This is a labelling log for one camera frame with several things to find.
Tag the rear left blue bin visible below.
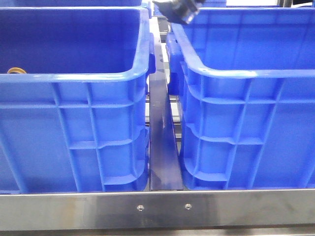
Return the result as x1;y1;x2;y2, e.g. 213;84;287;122
0;0;151;11

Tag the right rail screw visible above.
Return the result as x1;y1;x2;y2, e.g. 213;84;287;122
185;204;192;210

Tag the stainless steel front rail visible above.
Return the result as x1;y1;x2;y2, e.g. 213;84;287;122
0;189;315;231

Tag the left blue plastic bin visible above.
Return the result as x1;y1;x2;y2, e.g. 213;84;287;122
0;7;155;194

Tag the rear right blue bin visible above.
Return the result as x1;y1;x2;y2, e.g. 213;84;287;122
153;0;227;17

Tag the left rail screw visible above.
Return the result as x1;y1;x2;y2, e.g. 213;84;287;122
137;205;144;211

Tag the metal divider bar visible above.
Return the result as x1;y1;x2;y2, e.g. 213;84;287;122
149;37;184;191

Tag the right blue plastic bin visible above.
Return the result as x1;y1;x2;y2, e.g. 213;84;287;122
167;7;315;190

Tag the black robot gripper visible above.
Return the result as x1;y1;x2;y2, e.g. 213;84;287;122
153;0;205;25

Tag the rail screw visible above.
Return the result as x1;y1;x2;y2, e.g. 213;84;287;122
185;204;192;210
137;205;144;211

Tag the blue plastic bin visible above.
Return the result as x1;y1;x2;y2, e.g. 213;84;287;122
167;7;315;190
0;7;155;194

